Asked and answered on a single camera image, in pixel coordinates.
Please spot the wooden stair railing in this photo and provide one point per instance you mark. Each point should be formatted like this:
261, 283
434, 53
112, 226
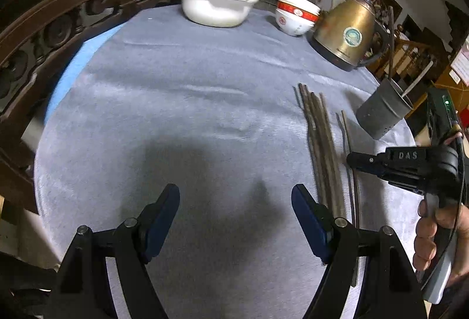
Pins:
413, 51

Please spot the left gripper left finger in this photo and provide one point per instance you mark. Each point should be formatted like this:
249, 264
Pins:
156, 219

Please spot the person's right hand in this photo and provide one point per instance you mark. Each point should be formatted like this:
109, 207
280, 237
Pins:
425, 248

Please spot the wall calendar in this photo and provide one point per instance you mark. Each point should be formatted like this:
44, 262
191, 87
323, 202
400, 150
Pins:
460, 65

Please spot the grey perforated utensil holder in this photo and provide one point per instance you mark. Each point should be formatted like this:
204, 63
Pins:
383, 109

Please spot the brass electric kettle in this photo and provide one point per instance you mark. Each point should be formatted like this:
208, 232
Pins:
349, 36

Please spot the white plastic basin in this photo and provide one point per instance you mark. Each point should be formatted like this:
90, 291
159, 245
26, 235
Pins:
218, 13

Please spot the white red bowl stack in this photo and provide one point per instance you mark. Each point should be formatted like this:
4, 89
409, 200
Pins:
296, 17

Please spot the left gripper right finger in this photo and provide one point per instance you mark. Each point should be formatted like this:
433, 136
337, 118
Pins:
315, 220

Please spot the grey table cloth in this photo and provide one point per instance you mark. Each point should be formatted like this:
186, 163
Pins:
163, 100

